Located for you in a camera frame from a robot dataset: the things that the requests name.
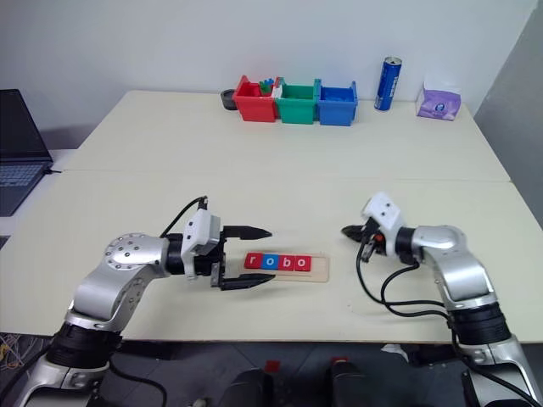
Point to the green plastic bin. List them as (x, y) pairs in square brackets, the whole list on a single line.
[(297, 109)]

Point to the red plastic bin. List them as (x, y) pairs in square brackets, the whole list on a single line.
[(254, 106)]

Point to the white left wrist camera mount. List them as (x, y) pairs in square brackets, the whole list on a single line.
[(199, 233)]

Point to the dark grey laptop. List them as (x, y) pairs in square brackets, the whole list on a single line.
[(19, 140)]

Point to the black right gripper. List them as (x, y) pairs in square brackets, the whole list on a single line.
[(373, 233)]

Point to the red letter o block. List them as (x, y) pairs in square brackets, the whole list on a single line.
[(302, 263)]

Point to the dark rounded shape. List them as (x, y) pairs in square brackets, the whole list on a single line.
[(348, 383), (250, 388)]

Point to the wooden letter tray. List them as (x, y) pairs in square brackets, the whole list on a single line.
[(320, 269)]

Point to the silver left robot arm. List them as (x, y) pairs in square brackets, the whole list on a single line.
[(114, 280)]

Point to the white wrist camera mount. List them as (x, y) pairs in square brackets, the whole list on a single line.
[(386, 210), (199, 233)]

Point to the red letter b block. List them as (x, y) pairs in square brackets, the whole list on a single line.
[(285, 263)]

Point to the small green toy brick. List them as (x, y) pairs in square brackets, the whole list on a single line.
[(266, 87)]

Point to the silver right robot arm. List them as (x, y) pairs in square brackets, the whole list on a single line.
[(462, 271)]

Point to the blue plastic bin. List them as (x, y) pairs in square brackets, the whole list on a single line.
[(336, 111)]

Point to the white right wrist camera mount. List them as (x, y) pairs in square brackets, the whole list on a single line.
[(386, 210)]

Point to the blue drink can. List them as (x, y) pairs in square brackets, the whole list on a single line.
[(387, 87)]

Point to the red letter r block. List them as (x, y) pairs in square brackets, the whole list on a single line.
[(252, 261)]

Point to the blue letter o block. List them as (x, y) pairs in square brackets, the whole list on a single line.
[(269, 262)]

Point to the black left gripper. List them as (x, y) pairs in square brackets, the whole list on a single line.
[(212, 265)]

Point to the purple tissue box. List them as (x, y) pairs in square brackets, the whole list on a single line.
[(437, 106)]

